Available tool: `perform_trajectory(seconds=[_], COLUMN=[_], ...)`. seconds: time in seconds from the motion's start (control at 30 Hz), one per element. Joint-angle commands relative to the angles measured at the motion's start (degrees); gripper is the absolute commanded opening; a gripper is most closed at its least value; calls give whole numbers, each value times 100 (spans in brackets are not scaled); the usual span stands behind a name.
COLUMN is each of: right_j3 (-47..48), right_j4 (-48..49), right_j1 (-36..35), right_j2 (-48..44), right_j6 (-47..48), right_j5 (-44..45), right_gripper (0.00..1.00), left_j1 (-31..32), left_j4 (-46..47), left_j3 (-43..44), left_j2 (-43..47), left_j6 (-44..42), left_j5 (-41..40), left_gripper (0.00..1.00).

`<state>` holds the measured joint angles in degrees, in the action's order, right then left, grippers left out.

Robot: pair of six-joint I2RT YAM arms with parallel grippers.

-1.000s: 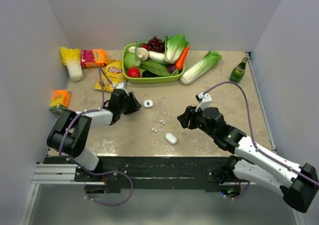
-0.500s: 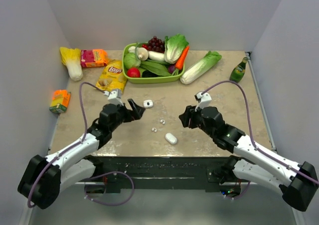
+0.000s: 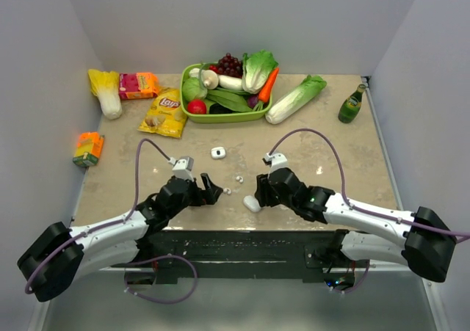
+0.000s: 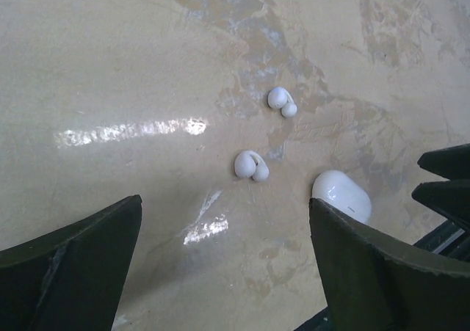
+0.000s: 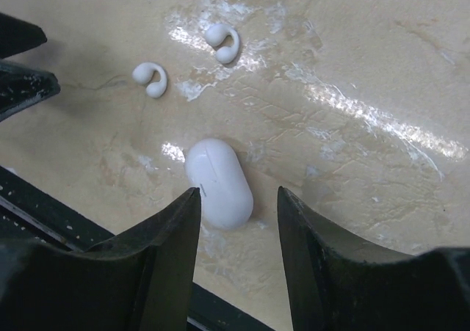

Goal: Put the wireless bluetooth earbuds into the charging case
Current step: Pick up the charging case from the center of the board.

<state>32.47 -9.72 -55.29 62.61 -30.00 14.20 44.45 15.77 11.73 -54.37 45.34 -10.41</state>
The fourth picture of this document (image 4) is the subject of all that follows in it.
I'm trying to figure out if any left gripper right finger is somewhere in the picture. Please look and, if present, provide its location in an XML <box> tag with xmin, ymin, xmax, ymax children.
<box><xmin>309</xmin><ymin>198</ymin><xmax>469</xmax><ymax>330</ymax></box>

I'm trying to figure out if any white clip earbud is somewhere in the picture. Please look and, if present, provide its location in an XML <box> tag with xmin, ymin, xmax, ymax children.
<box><xmin>267</xmin><ymin>87</ymin><xmax>297</xmax><ymax>118</ymax></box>
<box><xmin>234</xmin><ymin>150</ymin><xmax>270</xmax><ymax>182</ymax></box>

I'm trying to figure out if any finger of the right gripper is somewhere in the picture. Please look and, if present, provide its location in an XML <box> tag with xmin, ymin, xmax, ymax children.
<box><xmin>418</xmin><ymin>144</ymin><xmax>470</xmax><ymax>179</ymax></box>
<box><xmin>411</xmin><ymin>179</ymin><xmax>470</xmax><ymax>232</ymax></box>

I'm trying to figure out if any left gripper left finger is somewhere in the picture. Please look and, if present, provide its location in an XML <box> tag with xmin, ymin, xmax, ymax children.
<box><xmin>1</xmin><ymin>195</ymin><xmax>142</xmax><ymax>330</ymax></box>

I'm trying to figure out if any white oval case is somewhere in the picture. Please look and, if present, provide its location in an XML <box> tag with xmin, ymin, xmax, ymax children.
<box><xmin>311</xmin><ymin>170</ymin><xmax>372</xmax><ymax>225</ymax></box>

